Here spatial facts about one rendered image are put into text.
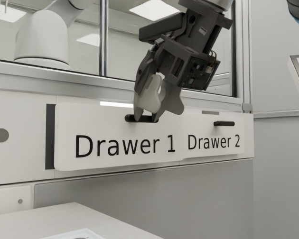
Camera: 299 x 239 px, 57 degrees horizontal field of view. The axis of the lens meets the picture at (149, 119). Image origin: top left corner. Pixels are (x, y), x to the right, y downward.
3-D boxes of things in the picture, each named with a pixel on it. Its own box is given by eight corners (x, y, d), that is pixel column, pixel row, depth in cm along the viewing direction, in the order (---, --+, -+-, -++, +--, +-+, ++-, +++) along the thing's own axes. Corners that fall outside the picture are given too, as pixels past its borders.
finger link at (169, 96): (166, 135, 48) (183, 88, 44) (148, 117, 52) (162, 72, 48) (180, 133, 50) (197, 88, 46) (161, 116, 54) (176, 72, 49)
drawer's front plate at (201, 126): (244, 152, 85) (244, 117, 86) (180, 158, 66) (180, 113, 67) (239, 152, 86) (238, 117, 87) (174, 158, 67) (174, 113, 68)
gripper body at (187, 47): (171, 90, 40) (210, 6, 35) (141, 65, 45) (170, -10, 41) (204, 95, 45) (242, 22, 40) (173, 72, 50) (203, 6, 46)
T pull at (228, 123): (235, 126, 76) (235, 121, 76) (219, 125, 71) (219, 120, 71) (224, 126, 78) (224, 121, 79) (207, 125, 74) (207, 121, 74)
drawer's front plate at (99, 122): (183, 160, 62) (183, 111, 63) (58, 171, 43) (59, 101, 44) (178, 159, 63) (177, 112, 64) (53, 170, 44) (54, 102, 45)
